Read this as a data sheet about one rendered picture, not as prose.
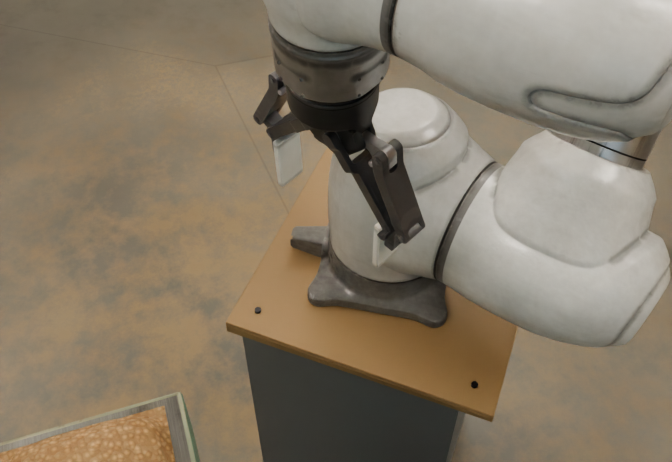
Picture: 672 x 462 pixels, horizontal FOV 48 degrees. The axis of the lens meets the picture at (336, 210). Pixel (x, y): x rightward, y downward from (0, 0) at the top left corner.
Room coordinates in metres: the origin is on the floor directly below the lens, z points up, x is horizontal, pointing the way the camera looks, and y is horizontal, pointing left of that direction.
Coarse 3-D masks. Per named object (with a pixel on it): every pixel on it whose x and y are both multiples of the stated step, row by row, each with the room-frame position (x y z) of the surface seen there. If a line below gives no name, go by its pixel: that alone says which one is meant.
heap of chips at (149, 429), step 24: (72, 432) 0.25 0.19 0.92; (96, 432) 0.25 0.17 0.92; (120, 432) 0.25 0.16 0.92; (144, 432) 0.25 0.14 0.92; (168, 432) 0.26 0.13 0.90; (0, 456) 0.24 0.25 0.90; (24, 456) 0.23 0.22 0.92; (48, 456) 0.23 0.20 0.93; (72, 456) 0.23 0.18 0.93; (96, 456) 0.23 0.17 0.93; (120, 456) 0.23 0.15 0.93; (144, 456) 0.23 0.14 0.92; (168, 456) 0.24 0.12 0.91
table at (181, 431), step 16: (160, 400) 0.29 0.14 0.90; (176, 400) 0.29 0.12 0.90; (96, 416) 0.27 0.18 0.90; (112, 416) 0.27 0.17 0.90; (176, 416) 0.27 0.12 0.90; (48, 432) 0.26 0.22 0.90; (64, 432) 0.26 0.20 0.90; (176, 432) 0.26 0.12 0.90; (192, 432) 0.28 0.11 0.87; (0, 448) 0.25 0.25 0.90; (176, 448) 0.25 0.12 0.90; (192, 448) 0.25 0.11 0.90
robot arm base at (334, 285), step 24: (312, 240) 0.65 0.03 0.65; (336, 264) 0.61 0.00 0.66; (312, 288) 0.59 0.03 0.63; (336, 288) 0.58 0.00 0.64; (360, 288) 0.58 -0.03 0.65; (384, 288) 0.57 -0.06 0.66; (408, 288) 0.57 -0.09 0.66; (432, 288) 0.58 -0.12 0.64; (384, 312) 0.56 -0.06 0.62; (408, 312) 0.55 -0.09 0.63; (432, 312) 0.55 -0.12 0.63
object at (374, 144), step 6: (366, 132) 0.46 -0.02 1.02; (366, 138) 0.46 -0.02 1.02; (372, 138) 0.46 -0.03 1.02; (378, 138) 0.46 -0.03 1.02; (366, 144) 0.46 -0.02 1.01; (372, 144) 0.45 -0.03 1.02; (378, 144) 0.45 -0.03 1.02; (384, 144) 0.45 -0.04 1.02; (390, 144) 0.45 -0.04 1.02; (372, 150) 0.45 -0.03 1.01; (378, 150) 0.45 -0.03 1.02; (384, 150) 0.44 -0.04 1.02; (390, 150) 0.44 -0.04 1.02; (390, 156) 0.44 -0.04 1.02; (396, 156) 0.44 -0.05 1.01; (390, 162) 0.44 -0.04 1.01; (396, 162) 0.44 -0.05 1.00; (390, 168) 0.44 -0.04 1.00
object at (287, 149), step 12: (276, 144) 0.54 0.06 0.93; (288, 144) 0.55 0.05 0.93; (300, 144) 0.56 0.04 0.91; (276, 156) 0.54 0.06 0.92; (288, 156) 0.55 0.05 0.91; (300, 156) 0.56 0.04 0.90; (276, 168) 0.55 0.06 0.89; (288, 168) 0.55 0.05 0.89; (300, 168) 0.56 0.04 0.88; (288, 180) 0.55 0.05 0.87
